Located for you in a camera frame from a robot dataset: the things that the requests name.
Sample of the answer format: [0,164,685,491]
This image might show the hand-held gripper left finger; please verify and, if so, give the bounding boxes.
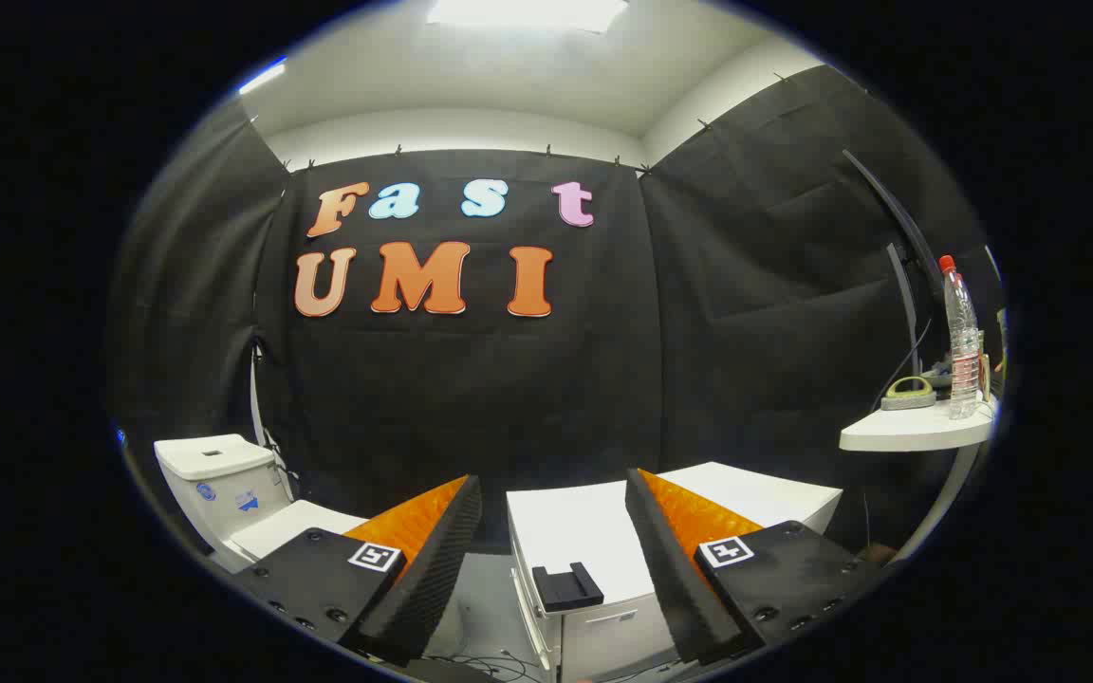
[232,474,484,667]

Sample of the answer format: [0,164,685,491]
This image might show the white toilet lid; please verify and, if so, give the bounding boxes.
[229,500,369,563]

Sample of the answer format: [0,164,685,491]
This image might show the grey green strap object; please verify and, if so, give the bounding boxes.
[880,376,937,412]

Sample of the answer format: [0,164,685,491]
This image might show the white side table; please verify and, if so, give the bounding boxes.
[839,397,999,563]

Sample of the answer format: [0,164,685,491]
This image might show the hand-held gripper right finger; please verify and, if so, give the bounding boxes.
[624,467,889,667]

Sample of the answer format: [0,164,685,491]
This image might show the black holder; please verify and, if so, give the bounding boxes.
[532,562,605,614]

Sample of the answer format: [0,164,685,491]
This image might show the black floor cables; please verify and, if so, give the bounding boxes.
[421,648,552,683]

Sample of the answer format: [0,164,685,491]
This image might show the white drawer cabinet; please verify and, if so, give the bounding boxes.
[507,462,843,683]

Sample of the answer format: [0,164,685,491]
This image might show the clear water bottle red cap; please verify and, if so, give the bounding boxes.
[938,254,983,421]

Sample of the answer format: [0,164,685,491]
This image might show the large ceiling light panel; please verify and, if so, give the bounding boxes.
[426,0,631,35]

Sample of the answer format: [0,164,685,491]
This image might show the small ceiling light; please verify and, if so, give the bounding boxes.
[238,58,288,97]

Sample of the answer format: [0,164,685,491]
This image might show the white toilet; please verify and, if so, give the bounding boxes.
[155,434,293,576]

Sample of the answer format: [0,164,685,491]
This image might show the black backdrop cloth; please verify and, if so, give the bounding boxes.
[108,65,1003,561]

